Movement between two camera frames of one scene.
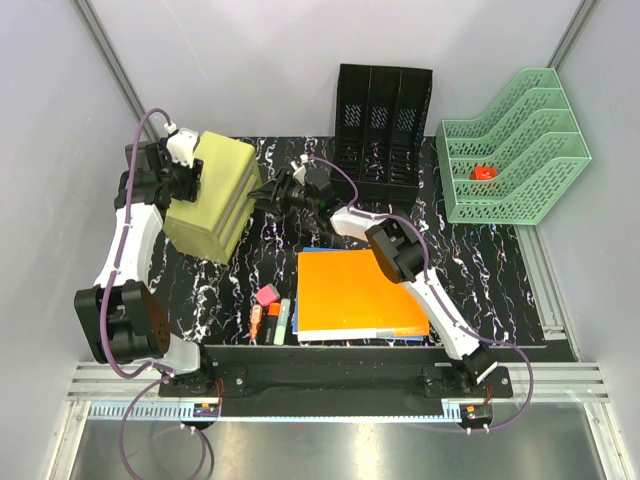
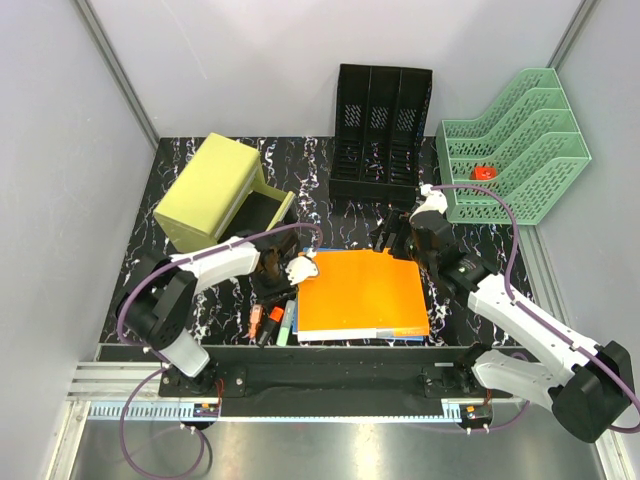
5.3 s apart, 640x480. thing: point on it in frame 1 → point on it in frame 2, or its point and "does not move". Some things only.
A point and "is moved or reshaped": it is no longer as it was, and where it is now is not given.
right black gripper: (266, 194) → (399, 226)
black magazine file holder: (381, 118) does not move
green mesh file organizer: (529, 135) does not move
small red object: (483, 173) does not move
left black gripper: (192, 176) → (266, 295)
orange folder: (350, 290) does not move
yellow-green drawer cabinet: (211, 226) is moved or reshaped
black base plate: (337, 379) does not move
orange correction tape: (256, 312) does not move
